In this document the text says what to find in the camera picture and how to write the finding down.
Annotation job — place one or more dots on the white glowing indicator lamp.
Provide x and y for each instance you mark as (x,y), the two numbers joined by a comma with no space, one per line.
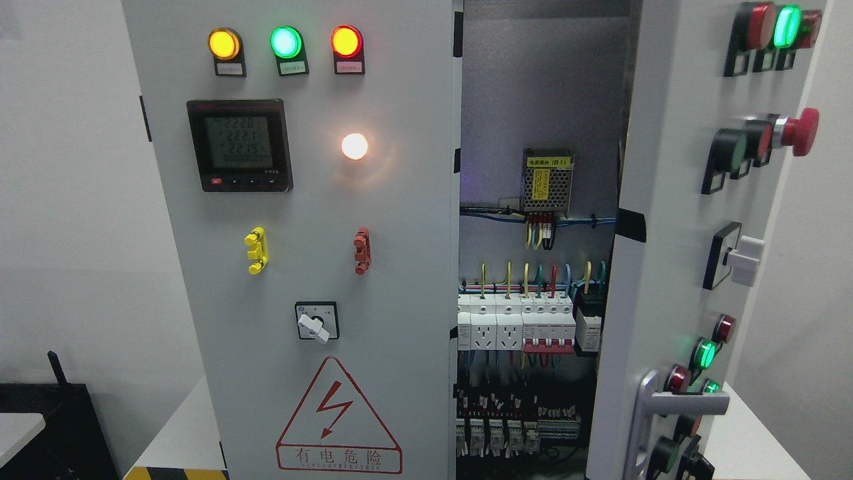
(354,146)

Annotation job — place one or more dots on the black box with antenna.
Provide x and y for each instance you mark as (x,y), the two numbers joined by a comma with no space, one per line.
(72,444)

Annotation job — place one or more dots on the red electric hazard sticker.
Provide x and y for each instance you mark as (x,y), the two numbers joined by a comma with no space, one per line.
(336,429)

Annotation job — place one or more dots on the black digital power meter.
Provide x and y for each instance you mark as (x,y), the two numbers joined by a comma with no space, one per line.
(241,145)

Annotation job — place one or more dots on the white rotary selector switch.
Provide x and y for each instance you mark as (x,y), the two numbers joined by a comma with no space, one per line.
(317,320)

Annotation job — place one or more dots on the red test terminal block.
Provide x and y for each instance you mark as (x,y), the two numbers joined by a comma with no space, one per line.
(362,256)

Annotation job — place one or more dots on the white selector knob right door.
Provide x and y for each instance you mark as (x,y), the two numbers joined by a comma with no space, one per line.
(733,255)

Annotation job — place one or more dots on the yellow test terminal block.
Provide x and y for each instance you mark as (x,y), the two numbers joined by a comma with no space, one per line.
(257,250)

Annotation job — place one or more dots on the green indicator lamp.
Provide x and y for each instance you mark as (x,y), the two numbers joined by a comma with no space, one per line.
(286,42)

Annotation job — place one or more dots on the perforated metal power supply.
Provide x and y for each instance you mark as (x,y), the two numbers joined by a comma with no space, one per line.
(547,180)

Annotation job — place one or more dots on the red indicator lamp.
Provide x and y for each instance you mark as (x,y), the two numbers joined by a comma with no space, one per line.
(346,41)

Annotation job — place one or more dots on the black white surge protector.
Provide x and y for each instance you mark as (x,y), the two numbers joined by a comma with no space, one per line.
(588,310)

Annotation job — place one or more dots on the white socket breaker row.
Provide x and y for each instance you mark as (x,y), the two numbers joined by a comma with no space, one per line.
(533,324)

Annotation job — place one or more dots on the yellow indicator lamp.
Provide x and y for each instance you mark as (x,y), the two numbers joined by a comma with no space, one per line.
(224,44)

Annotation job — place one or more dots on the red emergency stop button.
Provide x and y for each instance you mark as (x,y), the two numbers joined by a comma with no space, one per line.
(797,133)

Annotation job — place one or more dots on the lower relay terminal row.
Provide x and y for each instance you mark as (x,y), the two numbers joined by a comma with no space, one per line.
(507,421)

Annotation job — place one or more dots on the grey cabinet door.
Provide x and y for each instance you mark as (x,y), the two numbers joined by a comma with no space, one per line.
(697,156)
(402,91)

